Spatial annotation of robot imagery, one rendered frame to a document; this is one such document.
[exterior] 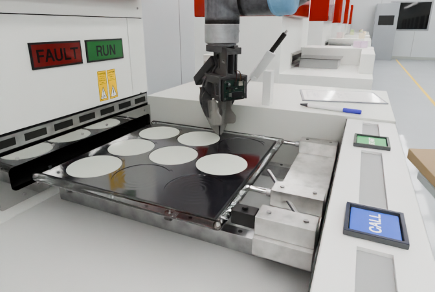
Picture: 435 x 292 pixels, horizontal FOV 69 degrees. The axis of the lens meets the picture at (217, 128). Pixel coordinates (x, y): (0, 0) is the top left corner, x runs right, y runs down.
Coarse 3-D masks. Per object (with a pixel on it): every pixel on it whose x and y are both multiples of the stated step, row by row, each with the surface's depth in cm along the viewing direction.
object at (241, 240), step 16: (64, 192) 63; (96, 208) 60; (112, 208) 58; (128, 208) 56; (160, 224) 54; (176, 224) 53; (208, 240) 51; (224, 240) 49; (240, 240) 48; (256, 256) 48
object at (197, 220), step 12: (36, 180) 56; (48, 180) 54; (60, 180) 54; (84, 192) 51; (96, 192) 50; (108, 192) 50; (120, 204) 48; (132, 204) 47; (144, 204) 47; (156, 204) 47; (168, 216) 45; (180, 216) 44; (192, 216) 44
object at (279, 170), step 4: (268, 164) 73; (272, 164) 72; (276, 164) 72; (280, 164) 72; (284, 164) 72; (288, 164) 72; (268, 168) 73; (272, 168) 72; (276, 168) 72; (280, 168) 72; (284, 168) 71; (288, 168) 71; (264, 172) 74; (272, 172) 73; (276, 172) 72; (280, 172) 72; (284, 172) 71; (276, 176) 72; (280, 176) 72; (284, 176) 72; (332, 180) 67
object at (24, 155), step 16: (128, 112) 82; (144, 112) 88; (80, 128) 68; (96, 128) 72; (32, 144) 59; (48, 144) 61; (64, 144) 65; (0, 160) 53; (16, 160) 56; (0, 176) 53; (0, 192) 54; (16, 192) 56; (32, 192) 59; (0, 208) 54
